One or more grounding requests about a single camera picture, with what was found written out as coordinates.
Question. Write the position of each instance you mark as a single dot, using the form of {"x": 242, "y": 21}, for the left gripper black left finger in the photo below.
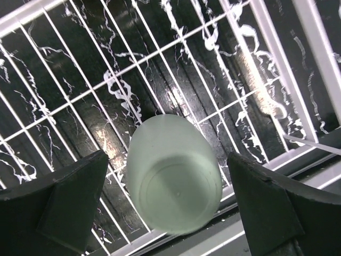
{"x": 54, "y": 214}

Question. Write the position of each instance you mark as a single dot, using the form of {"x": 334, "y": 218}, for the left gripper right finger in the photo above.
{"x": 282, "y": 216}

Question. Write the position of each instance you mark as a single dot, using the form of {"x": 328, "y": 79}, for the light green plastic cup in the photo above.
{"x": 173, "y": 176}

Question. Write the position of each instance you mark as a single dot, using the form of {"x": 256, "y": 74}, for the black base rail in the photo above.
{"x": 224, "y": 235}

